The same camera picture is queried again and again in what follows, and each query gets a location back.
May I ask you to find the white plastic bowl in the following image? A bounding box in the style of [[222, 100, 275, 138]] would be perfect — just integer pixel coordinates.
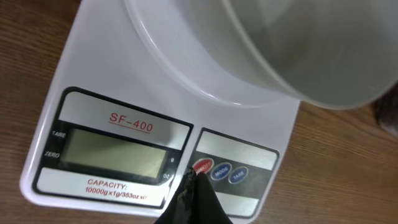
[[125, 0, 397, 110]]

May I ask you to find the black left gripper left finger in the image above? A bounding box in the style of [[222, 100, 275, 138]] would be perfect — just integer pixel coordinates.
[[154, 169, 197, 224]]

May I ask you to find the white digital kitchen scale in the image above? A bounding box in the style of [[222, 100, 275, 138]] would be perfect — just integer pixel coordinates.
[[19, 1, 300, 223]]

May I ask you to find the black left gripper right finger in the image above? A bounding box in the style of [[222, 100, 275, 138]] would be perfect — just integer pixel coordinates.
[[192, 173, 232, 224]]

